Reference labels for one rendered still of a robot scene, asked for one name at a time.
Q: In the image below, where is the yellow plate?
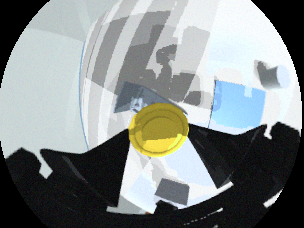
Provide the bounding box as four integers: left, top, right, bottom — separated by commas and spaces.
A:
128, 103, 189, 157

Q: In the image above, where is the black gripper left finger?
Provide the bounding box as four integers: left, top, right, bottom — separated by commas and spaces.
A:
40, 127, 131, 207

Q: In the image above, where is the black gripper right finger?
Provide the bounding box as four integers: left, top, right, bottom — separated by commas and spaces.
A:
187, 123, 268, 189

